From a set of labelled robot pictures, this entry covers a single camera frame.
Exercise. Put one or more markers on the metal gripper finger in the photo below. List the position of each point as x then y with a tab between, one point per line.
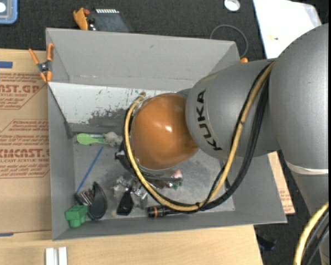
140	198
122	183

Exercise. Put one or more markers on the black wedge-shaped object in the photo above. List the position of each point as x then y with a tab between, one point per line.
124	204

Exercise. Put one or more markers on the black oval shell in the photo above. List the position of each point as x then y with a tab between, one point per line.
98	203

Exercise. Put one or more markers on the thin blue stick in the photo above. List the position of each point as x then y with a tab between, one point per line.
89	170

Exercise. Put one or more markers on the black and silver striped object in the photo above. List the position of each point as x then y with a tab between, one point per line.
84	197

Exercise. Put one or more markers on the white fluffy toy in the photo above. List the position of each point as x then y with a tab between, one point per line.
113	138

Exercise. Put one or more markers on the green plastic block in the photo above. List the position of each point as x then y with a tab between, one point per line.
75	215

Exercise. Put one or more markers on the light green plastic spoon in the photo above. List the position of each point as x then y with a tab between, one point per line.
85	139

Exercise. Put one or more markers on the brown cardboard board, red print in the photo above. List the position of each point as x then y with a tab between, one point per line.
22	197

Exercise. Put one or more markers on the grey metal bin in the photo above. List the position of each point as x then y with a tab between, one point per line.
143	57

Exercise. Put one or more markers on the black cylinder on white bracket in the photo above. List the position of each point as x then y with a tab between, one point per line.
119	155

